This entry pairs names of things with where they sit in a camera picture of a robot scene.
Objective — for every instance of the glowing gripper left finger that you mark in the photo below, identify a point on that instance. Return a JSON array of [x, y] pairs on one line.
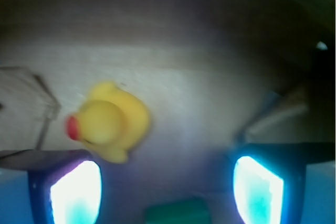
[[65, 187]]

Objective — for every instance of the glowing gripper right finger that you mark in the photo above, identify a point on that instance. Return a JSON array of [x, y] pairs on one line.
[[268, 183]]

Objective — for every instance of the yellow rubber duck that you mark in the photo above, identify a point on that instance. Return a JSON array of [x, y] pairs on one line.
[[110, 122]]

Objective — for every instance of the green rectangular block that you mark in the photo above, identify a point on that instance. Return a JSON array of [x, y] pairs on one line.
[[192, 210]]

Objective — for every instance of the brown paper bag bin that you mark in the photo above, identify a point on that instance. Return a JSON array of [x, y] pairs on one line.
[[215, 74]]

